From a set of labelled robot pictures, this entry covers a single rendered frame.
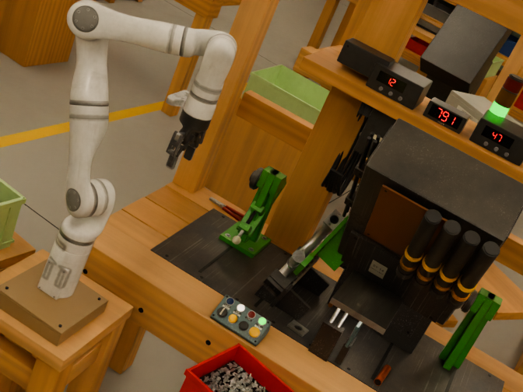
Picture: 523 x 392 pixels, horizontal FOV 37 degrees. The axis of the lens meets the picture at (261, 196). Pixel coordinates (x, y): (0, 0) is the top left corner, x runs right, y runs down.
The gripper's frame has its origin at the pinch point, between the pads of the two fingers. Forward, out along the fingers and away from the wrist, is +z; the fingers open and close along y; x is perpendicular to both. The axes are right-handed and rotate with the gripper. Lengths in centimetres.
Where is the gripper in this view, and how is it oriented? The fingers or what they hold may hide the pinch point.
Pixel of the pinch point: (179, 161)
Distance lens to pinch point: 200.3
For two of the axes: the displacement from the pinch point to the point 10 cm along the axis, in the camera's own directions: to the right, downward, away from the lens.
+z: -3.6, 8.3, 4.3
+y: 4.0, -2.8, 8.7
